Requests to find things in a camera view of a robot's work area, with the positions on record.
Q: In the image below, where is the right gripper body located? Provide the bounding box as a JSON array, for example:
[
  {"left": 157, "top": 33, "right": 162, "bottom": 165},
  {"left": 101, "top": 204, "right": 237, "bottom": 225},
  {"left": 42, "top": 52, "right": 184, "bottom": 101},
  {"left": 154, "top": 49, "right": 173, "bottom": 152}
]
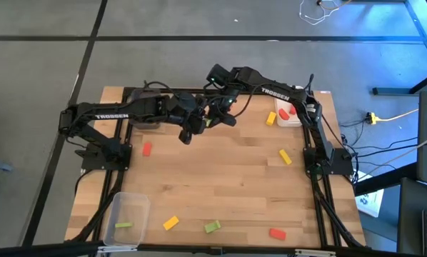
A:
[{"left": 211, "top": 89, "right": 241, "bottom": 117}]

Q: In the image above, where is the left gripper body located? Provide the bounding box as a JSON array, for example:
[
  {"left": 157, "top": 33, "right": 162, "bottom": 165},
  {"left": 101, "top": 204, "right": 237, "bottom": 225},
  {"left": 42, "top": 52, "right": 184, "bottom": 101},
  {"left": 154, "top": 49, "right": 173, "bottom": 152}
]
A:
[{"left": 169, "top": 91, "right": 207, "bottom": 144}]

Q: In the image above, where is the clear plastic storage bin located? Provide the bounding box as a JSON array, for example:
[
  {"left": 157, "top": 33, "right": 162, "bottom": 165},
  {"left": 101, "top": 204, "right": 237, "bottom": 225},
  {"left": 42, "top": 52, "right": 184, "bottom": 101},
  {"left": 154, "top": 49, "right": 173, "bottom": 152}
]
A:
[{"left": 127, "top": 88, "right": 163, "bottom": 130}]

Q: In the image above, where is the long thin yellow block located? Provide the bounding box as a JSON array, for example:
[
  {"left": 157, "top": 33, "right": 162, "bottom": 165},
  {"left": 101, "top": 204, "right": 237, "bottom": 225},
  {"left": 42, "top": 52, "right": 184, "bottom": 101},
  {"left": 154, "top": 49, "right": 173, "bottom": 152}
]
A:
[{"left": 278, "top": 148, "right": 293, "bottom": 166}]

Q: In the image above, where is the green arch block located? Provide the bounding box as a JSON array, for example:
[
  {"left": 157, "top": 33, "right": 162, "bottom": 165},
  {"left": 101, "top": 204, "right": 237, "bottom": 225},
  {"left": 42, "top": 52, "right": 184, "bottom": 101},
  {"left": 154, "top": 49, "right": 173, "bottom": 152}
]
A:
[{"left": 204, "top": 219, "right": 222, "bottom": 234}]

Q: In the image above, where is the white plastic bin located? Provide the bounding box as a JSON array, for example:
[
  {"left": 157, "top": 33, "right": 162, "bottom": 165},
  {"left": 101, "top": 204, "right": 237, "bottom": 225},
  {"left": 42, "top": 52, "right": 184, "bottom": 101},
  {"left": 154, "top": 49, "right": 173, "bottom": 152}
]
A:
[{"left": 273, "top": 85, "right": 309, "bottom": 128}]

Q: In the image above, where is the white paper sheet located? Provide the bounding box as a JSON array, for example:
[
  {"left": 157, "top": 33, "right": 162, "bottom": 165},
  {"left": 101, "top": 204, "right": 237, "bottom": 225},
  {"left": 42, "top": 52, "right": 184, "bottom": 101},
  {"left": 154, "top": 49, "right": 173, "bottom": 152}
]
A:
[{"left": 355, "top": 171, "right": 385, "bottom": 218}]

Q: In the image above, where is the black desk crossbar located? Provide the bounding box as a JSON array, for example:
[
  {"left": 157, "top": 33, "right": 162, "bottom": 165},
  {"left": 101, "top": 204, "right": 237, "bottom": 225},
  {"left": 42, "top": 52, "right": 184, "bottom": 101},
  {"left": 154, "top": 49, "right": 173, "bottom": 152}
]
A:
[{"left": 354, "top": 162, "right": 418, "bottom": 196}]

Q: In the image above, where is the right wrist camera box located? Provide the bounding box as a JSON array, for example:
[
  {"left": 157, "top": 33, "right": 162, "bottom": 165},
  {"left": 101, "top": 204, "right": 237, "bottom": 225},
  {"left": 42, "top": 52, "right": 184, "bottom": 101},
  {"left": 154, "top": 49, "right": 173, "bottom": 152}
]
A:
[{"left": 206, "top": 63, "right": 236, "bottom": 89}]

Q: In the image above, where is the white floor cable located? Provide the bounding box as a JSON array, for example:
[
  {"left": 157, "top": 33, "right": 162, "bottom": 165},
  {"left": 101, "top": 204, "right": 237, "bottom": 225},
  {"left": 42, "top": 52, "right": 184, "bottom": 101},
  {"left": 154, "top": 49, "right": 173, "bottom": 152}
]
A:
[{"left": 298, "top": 0, "right": 343, "bottom": 26}]

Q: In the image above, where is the black table frame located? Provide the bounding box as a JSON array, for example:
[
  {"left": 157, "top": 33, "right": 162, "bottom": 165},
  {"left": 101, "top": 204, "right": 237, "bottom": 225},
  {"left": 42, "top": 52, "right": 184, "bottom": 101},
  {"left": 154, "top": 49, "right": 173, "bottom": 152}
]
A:
[{"left": 0, "top": 86, "right": 418, "bottom": 257}]

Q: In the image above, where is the yellow extension cord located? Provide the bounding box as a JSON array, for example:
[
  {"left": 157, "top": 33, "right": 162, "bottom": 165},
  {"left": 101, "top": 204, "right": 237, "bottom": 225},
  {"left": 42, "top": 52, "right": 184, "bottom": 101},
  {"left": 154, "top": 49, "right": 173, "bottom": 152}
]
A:
[{"left": 365, "top": 108, "right": 420, "bottom": 125}]

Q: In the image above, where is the metal desk leg frame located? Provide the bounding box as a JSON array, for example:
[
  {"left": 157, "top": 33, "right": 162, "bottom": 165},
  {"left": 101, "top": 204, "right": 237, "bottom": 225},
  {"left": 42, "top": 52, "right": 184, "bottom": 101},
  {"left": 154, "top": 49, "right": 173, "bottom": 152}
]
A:
[{"left": 372, "top": 0, "right": 427, "bottom": 96}]

